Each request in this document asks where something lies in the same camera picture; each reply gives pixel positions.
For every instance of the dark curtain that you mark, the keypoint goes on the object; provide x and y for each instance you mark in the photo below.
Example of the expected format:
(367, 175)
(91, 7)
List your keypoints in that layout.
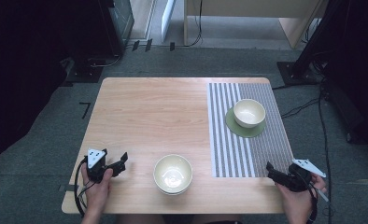
(23, 62)
(362, 62)

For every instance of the white right gripper plug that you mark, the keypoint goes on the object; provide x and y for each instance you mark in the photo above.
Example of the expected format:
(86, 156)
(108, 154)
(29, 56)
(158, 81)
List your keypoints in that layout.
(322, 195)

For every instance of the cream ceramic bowl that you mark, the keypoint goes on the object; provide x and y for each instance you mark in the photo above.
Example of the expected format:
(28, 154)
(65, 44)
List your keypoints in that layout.
(249, 112)
(172, 172)
(172, 193)

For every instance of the black slanted stand pole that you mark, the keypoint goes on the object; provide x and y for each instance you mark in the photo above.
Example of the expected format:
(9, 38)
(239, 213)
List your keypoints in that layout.
(316, 34)

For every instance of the green round plate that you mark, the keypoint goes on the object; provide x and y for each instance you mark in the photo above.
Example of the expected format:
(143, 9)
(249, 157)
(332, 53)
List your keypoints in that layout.
(235, 129)

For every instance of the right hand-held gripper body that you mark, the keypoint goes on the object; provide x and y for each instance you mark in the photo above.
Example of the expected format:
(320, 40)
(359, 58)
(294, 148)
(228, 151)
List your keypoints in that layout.
(297, 182)

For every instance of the person's left hand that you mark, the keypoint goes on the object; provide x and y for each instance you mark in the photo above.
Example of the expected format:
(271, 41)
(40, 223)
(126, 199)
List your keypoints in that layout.
(96, 194)

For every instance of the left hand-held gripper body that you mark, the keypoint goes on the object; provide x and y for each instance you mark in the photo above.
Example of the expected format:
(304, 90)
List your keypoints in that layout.
(95, 169)

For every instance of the black glass-front cabinet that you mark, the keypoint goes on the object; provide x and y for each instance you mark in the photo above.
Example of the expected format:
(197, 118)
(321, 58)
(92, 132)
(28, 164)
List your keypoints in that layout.
(123, 18)

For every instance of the person's right hand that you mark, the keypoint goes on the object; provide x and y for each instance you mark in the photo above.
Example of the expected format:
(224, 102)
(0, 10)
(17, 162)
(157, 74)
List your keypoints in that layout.
(300, 203)

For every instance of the light wooden desk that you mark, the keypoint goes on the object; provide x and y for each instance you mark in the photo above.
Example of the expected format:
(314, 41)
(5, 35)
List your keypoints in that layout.
(253, 7)

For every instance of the black stand base plate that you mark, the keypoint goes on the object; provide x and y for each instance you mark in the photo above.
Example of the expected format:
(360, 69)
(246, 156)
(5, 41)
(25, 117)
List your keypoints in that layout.
(297, 77)
(85, 73)

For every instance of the grey white striped placemat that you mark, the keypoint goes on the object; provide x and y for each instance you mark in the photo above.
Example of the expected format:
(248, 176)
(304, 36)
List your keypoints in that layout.
(266, 152)

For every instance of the white leaning board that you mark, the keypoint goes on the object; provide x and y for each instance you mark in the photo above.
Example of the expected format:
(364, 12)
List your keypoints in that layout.
(167, 18)

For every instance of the black floor tape strip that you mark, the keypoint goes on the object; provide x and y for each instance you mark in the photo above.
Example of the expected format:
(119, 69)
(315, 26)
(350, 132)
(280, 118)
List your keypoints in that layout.
(135, 45)

